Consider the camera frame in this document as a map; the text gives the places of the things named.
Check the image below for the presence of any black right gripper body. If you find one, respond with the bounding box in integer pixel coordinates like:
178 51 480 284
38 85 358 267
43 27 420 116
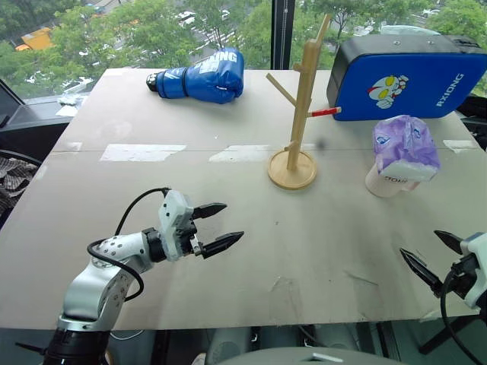
441 254 480 302

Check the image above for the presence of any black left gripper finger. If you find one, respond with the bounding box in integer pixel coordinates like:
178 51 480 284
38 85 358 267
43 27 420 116
201 230 245 261
191 202 228 221

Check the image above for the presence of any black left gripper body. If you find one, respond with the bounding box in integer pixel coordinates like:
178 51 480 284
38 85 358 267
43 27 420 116
177 213 205 258

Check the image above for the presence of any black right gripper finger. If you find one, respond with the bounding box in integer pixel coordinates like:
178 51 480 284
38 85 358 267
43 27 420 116
434 230 463 256
399 248 445 299

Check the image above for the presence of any wooden mug tree stand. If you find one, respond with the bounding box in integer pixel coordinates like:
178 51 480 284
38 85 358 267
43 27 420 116
265 14 342 192

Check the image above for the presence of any medium white tape patch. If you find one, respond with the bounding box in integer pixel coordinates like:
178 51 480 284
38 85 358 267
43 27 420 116
208 144 272 163

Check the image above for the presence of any large white tape patch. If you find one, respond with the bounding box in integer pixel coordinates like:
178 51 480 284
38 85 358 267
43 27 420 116
99 143 188 163

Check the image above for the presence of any small white tape patch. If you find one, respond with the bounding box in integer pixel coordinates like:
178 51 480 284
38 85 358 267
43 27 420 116
442 138 478 154

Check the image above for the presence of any purple tissue pack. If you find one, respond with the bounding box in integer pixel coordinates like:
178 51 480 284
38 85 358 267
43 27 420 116
371 114 442 183

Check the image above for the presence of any black bag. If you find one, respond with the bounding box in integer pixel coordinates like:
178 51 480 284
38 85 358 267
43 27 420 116
455 94 487 154

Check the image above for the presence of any blue boxing glove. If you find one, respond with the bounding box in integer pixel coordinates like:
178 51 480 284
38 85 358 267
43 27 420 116
145 47 246 105

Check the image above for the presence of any red white marker tape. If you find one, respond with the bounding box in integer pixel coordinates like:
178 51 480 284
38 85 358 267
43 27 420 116
308 106 342 119

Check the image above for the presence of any blue black boxing pad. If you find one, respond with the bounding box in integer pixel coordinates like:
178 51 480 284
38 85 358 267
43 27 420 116
326 34 487 122

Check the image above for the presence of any crumpled white paper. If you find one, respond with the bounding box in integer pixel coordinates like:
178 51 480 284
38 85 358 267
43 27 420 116
56 92 88 117

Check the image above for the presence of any checked cloth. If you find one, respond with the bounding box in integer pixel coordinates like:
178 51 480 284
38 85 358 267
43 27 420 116
0 157 40 226

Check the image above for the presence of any dark grey side desk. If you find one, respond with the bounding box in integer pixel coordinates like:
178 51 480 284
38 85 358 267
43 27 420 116
0 78 79 163

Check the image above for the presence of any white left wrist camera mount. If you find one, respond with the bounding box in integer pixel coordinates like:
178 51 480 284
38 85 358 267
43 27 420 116
157 189 196 264

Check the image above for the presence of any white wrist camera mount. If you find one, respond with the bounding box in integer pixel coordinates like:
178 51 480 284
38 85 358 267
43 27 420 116
157 189 196 264
459 232 487 310

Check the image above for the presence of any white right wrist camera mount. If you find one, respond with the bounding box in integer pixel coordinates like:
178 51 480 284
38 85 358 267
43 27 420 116
459 232 487 310

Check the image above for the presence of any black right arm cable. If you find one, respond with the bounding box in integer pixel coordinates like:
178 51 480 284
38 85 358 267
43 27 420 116
440 265 486 365

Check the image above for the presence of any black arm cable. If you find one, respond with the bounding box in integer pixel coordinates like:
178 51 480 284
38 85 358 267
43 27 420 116
440 265 486 365
86 187 172 302

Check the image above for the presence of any black table leg frame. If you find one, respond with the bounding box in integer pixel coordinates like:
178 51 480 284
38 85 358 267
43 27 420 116
417 314 481 355

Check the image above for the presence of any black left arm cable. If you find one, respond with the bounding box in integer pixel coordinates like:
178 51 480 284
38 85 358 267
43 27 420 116
86 187 172 302

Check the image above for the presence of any black window frame post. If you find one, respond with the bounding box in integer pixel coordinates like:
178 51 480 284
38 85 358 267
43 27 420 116
270 0 298 71

